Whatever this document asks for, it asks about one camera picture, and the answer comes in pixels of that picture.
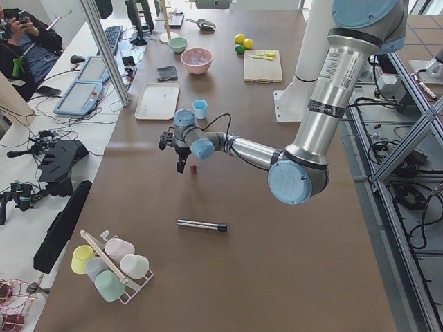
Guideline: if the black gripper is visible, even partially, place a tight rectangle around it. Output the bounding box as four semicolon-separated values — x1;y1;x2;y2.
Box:
159;127;190;173

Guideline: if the light blue plastic cup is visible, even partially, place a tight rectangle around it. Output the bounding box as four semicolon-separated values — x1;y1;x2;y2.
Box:
192;99;208;120

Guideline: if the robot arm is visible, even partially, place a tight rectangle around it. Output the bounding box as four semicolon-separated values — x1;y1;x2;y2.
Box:
159;1;408;205

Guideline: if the pink bowl of ice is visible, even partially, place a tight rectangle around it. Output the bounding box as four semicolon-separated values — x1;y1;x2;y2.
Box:
180;48;213;75

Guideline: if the pink plastic cup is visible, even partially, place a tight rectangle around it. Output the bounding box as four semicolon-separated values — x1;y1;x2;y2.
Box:
105;237;135;264

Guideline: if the white plastic cup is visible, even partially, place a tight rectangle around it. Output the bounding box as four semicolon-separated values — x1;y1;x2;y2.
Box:
120;254;150;279

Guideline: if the wooden cup stand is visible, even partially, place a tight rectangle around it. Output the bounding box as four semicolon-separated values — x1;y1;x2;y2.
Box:
156;0;179;44

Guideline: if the grey plastic cup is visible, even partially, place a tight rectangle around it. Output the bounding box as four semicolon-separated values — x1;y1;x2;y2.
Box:
85;256;108;282

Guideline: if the yellow plastic cup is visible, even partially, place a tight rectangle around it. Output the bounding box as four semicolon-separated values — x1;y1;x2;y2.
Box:
71;245;94;275

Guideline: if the steel ice scoop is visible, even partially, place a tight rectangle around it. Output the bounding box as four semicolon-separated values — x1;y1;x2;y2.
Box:
186;18;216;31

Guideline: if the mint plastic cup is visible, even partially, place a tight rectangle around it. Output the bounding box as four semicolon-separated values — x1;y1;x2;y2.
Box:
94;270;125;302

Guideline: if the cream rabbit tray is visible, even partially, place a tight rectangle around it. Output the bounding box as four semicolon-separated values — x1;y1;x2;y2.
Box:
134;83;179;120

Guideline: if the steel muddler black tip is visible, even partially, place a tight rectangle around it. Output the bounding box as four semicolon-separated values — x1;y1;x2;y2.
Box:
177;219;228;232

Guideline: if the grey folded cloth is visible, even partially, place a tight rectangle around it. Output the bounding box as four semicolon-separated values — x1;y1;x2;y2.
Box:
156;66;178;82

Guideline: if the mint green bowl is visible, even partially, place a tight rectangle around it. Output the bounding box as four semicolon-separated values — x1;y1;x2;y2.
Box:
168;37;188;53

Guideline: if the blue teach pendant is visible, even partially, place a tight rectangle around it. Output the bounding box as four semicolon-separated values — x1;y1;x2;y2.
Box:
76;56;109;83
53;81;103;116

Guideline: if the wooden cutting board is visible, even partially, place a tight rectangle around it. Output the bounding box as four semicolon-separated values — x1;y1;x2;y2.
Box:
244;50;283;83

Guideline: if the black stand block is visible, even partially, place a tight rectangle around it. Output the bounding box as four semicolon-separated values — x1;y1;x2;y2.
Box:
38;140;89;197

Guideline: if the green lime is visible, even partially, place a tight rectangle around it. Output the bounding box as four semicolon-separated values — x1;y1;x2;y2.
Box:
235;44;245;54

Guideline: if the yellow plastic knife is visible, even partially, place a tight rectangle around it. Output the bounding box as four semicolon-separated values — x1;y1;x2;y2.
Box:
248;54;274;61

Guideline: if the yellow lemon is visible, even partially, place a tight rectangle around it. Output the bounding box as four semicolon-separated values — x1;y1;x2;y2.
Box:
234;33;246;45
242;38;254;50

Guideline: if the long black bar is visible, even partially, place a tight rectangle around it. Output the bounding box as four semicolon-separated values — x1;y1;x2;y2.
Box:
33;180;92;274

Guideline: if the black keyboard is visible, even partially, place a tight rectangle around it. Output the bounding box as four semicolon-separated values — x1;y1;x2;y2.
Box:
105;25;123;55

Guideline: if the black computer mouse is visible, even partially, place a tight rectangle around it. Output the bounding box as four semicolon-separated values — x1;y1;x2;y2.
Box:
70;55;85;64

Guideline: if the black smartphone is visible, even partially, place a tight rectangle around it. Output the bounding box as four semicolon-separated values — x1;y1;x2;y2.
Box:
35;85;62;97

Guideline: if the seated person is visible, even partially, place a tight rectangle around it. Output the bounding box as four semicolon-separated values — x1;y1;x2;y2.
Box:
1;8;62;101

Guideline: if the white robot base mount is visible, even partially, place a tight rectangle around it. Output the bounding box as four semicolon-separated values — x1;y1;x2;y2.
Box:
273;0;335;122

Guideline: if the white wire cup rack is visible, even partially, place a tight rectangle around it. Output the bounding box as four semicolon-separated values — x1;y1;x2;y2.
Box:
80;230;154;304

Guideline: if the aluminium frame post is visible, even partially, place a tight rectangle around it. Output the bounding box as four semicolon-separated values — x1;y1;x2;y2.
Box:
80;0;129;107

